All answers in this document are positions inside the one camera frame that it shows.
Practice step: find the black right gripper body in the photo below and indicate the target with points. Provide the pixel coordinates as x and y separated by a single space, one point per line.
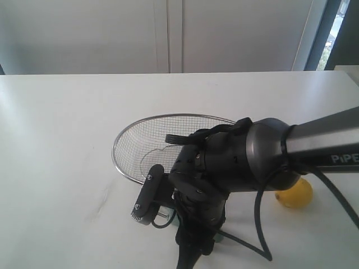
201 214

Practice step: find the yellow lemon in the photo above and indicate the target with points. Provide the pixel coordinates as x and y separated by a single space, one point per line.
298 196

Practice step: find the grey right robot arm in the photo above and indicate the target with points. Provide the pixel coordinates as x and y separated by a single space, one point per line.
267 155

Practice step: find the oval steel mesh basket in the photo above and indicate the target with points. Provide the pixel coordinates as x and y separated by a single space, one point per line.
142 144

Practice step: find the white cabinet doors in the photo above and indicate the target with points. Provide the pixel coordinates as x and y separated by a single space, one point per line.
80 37

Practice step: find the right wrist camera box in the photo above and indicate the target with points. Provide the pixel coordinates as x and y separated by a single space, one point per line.
156 191

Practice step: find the window with dark frame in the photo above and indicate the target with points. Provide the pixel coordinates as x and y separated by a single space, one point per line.
336 39

